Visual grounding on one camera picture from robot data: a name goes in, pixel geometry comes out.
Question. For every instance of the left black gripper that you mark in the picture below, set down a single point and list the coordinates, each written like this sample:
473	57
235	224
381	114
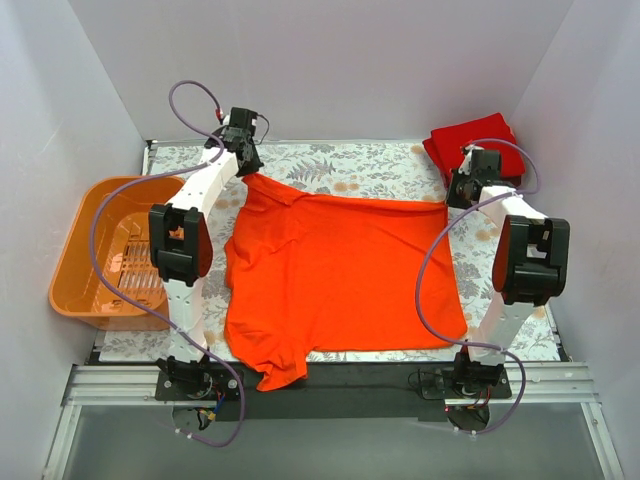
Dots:
250	163

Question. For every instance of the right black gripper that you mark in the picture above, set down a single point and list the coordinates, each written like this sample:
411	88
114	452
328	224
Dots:
458	195

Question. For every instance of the orange t-shirt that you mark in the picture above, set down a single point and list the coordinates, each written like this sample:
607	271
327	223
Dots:
322	273

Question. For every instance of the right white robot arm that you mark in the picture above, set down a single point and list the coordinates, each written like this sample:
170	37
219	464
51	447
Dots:
529	268

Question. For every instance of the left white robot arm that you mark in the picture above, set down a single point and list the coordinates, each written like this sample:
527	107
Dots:
180	245

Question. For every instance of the folded dark red t-shirt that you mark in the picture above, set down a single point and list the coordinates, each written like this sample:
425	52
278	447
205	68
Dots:
515	180

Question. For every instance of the floral patterned table mat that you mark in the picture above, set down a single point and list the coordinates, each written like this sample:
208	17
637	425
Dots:
397	171

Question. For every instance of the orange plastic basket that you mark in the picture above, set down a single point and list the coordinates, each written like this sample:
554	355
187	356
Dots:
122	253

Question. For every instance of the aluminium frame rail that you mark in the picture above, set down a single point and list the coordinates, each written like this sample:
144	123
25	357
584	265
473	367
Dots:
345	421

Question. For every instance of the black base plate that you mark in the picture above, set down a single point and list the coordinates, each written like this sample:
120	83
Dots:
328	391

